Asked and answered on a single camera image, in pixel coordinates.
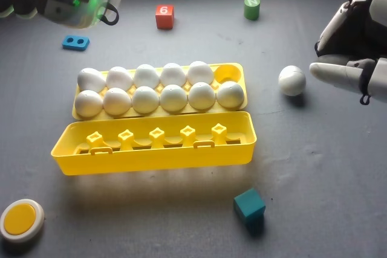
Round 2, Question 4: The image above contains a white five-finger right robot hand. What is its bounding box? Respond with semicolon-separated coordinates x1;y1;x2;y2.
309;0;387;105

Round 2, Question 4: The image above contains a white toy egg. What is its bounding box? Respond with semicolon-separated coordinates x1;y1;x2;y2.
105;66;134;90
74;89;104;118
77;67;107;93
159;62;187;87
278;65;307;97
133;63;160;88
103;87;133;117
187;82;216;111
187;60;215;85
159;84;188;112
216;80;245;109
131;85;160;114

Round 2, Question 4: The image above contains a yellow plastic egg carton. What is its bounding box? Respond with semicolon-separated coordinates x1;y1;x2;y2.
50;62;258;176

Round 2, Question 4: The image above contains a grey table cloth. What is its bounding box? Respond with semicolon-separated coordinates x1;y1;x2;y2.
0;0;387;258

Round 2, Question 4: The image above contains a green cylinder with letter N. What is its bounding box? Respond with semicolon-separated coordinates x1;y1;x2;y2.
243;0;261;21

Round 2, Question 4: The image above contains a teal cube block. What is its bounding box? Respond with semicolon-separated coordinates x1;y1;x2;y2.
233;187;267;228

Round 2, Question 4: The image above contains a red block with number six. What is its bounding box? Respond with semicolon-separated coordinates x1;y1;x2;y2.
155;4;175;30

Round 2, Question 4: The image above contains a blue block with two holes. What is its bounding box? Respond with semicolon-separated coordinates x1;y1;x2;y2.
62;34;91;52

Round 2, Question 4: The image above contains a round white and yellow button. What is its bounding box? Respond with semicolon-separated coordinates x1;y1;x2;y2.
0;198;45;243

